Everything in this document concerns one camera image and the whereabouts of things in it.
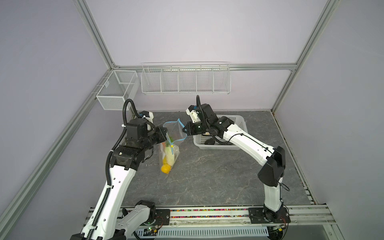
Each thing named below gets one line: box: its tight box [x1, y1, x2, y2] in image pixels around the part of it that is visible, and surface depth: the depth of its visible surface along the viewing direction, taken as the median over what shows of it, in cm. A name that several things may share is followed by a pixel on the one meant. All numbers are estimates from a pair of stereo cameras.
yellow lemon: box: [160, 163, 172, 174], surface depth 85 cm
